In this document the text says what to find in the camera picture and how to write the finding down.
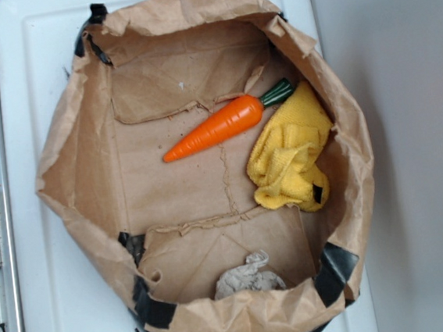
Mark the white paper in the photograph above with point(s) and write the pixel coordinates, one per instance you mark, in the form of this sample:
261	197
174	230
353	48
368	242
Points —
249	276

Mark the brown paper bag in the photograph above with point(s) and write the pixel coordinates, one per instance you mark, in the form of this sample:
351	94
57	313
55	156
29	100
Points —
162	233

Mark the orange toy carrot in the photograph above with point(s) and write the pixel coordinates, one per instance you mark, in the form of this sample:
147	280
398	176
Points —
234	118

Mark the yellow microfiber cloth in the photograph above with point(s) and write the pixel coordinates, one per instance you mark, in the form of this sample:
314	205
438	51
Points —
283	162

